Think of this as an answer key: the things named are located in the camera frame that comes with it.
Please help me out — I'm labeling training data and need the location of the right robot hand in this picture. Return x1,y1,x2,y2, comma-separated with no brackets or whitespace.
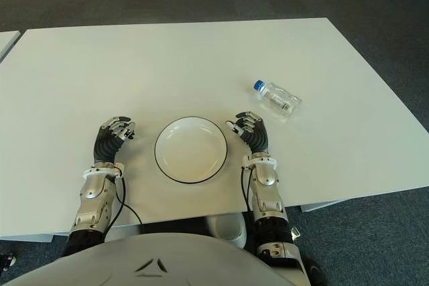
225,110,271,155

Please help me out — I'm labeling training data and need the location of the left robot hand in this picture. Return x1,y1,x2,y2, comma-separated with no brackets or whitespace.
93,115,138,165

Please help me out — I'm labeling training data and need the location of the clear water bottle blue cap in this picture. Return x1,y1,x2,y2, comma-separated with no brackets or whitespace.
251,79,302,123

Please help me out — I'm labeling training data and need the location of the white plate black rim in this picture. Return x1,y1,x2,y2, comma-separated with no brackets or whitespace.
154,117,231,186

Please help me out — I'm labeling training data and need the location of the white robot waist part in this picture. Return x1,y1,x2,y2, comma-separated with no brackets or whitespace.
204,212,249,248

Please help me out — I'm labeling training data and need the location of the grey robot torso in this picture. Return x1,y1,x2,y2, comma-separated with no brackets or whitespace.
3,232,312,286

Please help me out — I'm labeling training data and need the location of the neighbouring white table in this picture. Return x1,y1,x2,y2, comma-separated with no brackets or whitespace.
0,30,20,61

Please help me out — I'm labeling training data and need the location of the black wheeled floor device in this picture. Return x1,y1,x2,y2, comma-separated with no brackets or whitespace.
0,251,17,272

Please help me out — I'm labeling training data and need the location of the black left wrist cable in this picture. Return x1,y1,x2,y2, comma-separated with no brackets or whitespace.
106,170,145,233

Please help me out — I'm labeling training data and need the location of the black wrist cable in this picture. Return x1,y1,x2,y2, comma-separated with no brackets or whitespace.
106,170,145,233
239,165,255,213

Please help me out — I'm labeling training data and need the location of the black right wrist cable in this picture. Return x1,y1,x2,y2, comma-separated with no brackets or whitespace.
239,165,255,213

